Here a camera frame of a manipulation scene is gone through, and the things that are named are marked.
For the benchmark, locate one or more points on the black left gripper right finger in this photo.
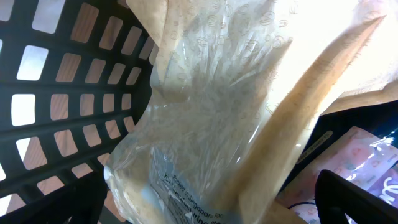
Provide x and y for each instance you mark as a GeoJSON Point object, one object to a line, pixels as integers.
{"type": "Point", "coordinates": [337, 199]}

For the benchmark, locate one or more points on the grey plastic slotted basket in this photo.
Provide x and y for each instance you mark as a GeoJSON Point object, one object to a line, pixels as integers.
{"type": "Point", "coordinates": [74, 82]}

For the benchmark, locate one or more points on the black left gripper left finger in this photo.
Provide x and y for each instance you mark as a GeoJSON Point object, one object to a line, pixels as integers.
{"type": "Point", "coordinates": [80, 202]}

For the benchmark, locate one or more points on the colourful Kleenex tissue multipack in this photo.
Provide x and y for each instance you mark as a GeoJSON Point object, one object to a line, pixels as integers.
{"type": "Point", "coordinates": [359, 145]}

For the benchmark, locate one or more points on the beige paper pouch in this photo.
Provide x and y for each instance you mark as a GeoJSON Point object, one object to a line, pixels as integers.
{"type": "Point", "coordinates": [237, 89]}

